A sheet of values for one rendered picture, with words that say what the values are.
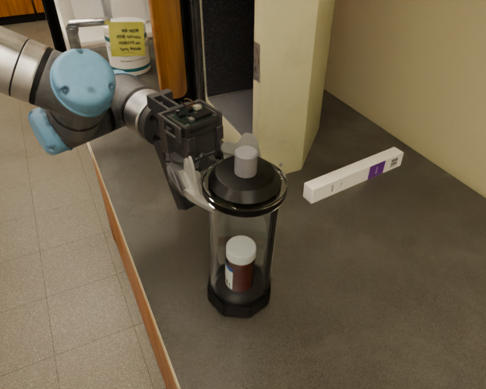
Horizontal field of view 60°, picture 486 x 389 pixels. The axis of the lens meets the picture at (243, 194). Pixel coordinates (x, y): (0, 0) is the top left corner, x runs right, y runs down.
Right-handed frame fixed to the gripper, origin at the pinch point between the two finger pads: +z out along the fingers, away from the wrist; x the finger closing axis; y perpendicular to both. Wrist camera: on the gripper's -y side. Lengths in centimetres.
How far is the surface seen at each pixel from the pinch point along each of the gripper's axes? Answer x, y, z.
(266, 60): 23.1, 6.0, -20.9
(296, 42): 28.9, 8.3, -19.4
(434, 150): 62, -19, -3
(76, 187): 26, -116, -177
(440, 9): 64, 10, -12
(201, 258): 0.0, -20.8, -10.7
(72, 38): 3, 3, -61
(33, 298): -21, -116, -113
